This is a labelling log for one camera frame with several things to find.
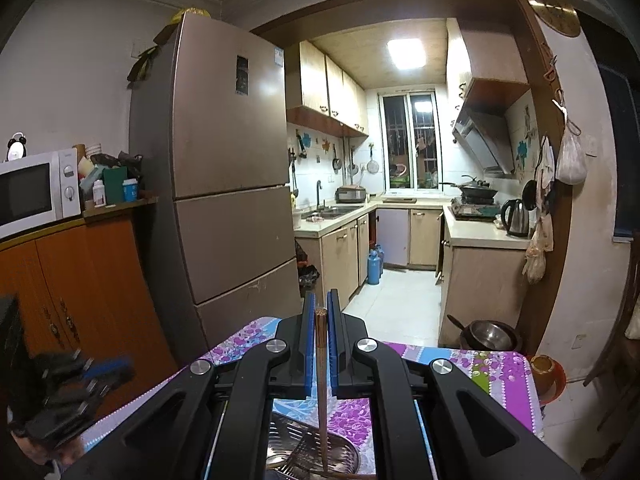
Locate dark room window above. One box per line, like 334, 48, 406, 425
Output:
597, 62, 640, 245

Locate gold wall clock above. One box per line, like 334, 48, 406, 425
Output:
525, 0, 581, 38

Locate green box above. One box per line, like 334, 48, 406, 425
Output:
102, 166, 128, 205

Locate black trash bag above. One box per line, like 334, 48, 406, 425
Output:
297, 262, 321, 292

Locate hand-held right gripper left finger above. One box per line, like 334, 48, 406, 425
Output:
60, 292, 317, 480

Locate orange wooden cabinet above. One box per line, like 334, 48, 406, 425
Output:
0, 197, 178, 421

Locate barred kitchen window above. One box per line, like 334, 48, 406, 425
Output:
377, 91, 441, 193

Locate stacked metal bowls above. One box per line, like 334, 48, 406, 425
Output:
447, 314, 521, 353

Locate white microwave oven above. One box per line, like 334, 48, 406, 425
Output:
0, 149, 82, 241

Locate white base cabinet door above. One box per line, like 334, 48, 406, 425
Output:
376, 208, 411, 268

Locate beige sink base cabinet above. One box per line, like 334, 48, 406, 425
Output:
295, 203, 377, 306

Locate steel kitchen sink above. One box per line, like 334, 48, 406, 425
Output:
307, 204, 363, 221

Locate panda alarm clock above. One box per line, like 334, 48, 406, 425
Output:
7, 132, 28, 162

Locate steel electric kettle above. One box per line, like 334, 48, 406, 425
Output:
501, 199, 531, 237

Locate gas stove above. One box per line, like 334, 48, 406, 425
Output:
450, 197, 501, 221

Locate purple floral tablecloth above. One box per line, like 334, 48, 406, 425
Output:
80, 316, 545, 480

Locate dark dried leaves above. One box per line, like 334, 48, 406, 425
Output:
126, 24, 175, 82

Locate yellow bundle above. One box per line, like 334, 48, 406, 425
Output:
171, 6, 212, 24

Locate white plastic bag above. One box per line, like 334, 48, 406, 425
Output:
556, 102, 588, 186

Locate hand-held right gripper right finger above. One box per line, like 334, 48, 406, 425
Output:
327, 290, 583, 480

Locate hanging white cloth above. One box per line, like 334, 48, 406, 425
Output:
535, 135, 557, 211

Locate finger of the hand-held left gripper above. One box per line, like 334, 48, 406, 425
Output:
20, 385, 108, 448
35, 350, 136, 392

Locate blue gas cylinder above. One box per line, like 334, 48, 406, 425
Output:
367, 245, 386, 286

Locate black wok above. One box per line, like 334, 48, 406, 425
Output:
440, 176, 500, 200

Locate slotted metal utensil holder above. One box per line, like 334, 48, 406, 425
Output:
267, 407, 362, 480

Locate hanging beige bags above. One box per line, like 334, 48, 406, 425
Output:
522, 215, 555, 283

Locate beige tall wall cabinet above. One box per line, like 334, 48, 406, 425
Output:
446, 19, 530, 121

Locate beige three-door wall cabinet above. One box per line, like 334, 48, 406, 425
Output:
286, 40, 370, 137

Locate bronze three-door refrigerator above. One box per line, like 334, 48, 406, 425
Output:
129, 12, 303, 361

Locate brown wooden chopstick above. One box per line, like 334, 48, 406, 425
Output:
314, 309, 330, 473

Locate orange round bowl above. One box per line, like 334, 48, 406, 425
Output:
530, 355, 568, 406

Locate beige stove base cabinet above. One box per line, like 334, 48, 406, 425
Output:
436, 205, 532, 348

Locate square ceiling light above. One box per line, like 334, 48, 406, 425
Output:
387, 39, 426, 68

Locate steel range hood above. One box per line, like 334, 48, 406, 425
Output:
452, 107, 516, 176

